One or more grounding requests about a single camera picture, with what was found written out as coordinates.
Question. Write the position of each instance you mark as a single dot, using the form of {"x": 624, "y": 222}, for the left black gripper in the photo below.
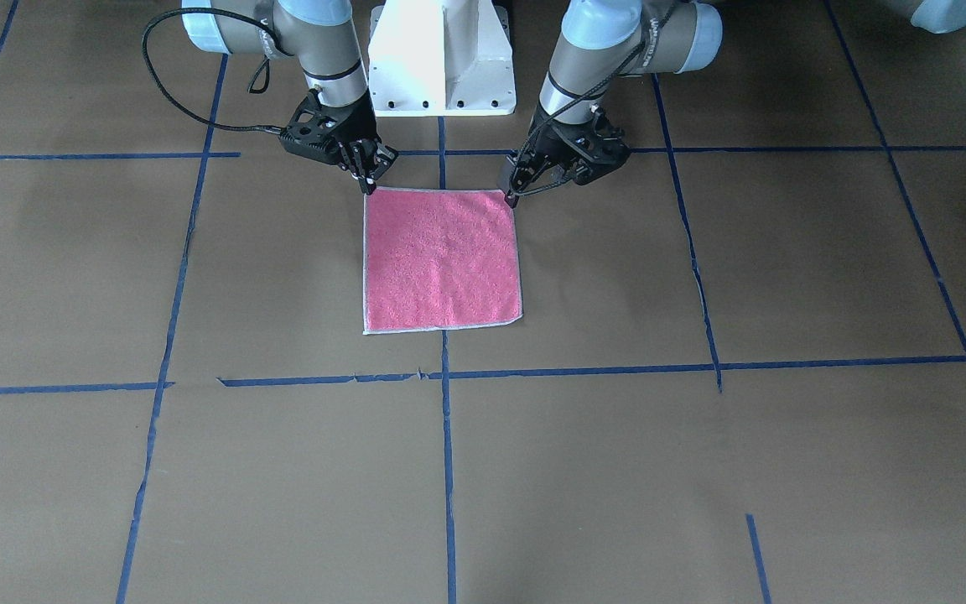
{"x": 548, "y": 144}

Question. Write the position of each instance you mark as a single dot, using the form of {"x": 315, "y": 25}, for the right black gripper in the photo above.
{"x": 355, "y": 126}

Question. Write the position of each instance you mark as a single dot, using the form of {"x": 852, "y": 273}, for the pink and grey towel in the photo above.
{"x": 439, "y": 259}

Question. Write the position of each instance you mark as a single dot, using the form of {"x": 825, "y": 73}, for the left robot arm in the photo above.
{"x": 602, "y": 41}

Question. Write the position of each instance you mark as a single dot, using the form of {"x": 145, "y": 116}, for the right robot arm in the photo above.
{"x": 320, "y": 35}

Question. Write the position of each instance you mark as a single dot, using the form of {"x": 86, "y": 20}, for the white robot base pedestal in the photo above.
{"x": 441, "y": 58}

